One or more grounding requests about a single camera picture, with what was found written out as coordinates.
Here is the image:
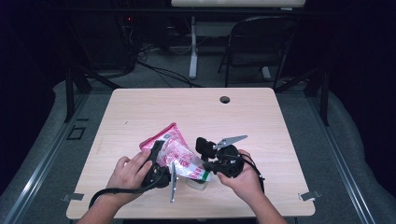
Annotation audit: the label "white desk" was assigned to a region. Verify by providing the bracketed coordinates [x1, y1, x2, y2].
[170, 0, 307, 80]

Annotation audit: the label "grey tape piece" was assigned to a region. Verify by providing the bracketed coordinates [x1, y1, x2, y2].
[298, 189, 321, 202]
[61, 192, 85, 203]

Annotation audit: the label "black folding chair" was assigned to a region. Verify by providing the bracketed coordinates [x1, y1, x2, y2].
[218, 15, 299, 91]

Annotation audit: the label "left hand-held gripper black cable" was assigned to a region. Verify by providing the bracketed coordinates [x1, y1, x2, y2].
[88, 174, 171, 209]

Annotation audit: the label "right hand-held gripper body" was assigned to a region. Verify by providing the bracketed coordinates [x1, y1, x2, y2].
[213, 134, 248, 179]

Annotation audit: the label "person's left hand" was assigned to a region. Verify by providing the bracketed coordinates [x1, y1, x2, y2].
[106, 149, 154, 203]

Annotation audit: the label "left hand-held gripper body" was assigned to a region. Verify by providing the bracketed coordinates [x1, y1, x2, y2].
[141, 161, 178, 203]

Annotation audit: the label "black metal stand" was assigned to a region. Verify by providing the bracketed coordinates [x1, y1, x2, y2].
[64, 62, 121, 124]
[275, 66, 331, 127]

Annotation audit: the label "dark equipment with red light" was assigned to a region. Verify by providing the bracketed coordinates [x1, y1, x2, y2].
[92, 12, 138, 73]

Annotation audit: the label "pink printed plastic bag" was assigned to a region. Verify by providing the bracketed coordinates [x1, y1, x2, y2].
[138, 121, 213, 182]

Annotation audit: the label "black floor cables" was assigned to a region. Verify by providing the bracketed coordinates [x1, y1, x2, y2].
[135, 43, 204, 89]

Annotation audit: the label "aluminium floor rail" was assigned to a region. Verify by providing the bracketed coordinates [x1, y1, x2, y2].
[2, 92, 91, 224]
[306, 94, 376, 224]

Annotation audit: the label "hand-held gripper black cable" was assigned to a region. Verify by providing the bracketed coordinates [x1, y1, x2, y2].
[241, 153, 266, 194]
[88, 174, 171, 209]

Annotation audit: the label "right hand-held gripper black cable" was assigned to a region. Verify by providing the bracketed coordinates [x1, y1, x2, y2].
[241, 153, 266, 194]

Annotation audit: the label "person's right hand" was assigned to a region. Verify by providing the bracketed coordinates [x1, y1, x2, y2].
[217, 148, 266, 203]

